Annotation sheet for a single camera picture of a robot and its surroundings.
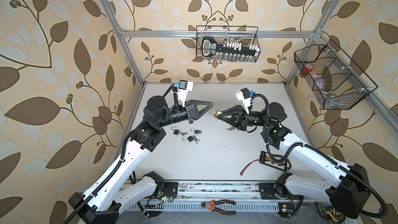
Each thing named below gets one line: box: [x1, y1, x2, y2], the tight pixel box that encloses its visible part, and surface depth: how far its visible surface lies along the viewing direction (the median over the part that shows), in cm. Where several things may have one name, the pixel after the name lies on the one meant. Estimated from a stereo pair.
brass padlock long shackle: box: [207, 106, 223, 119], surface depth 58 cm
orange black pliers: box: [201, 199, 237, 216], surface depth 72 cm
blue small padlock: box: [190, 128, 203, 135], surface depth 97 cm
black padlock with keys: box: [181, 134, 201, 144], surface depth 93 cm
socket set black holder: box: [201, 36, 261, 62], surface depth 86 cm
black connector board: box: [259, 150, 292, 172], surface depth 83 cm
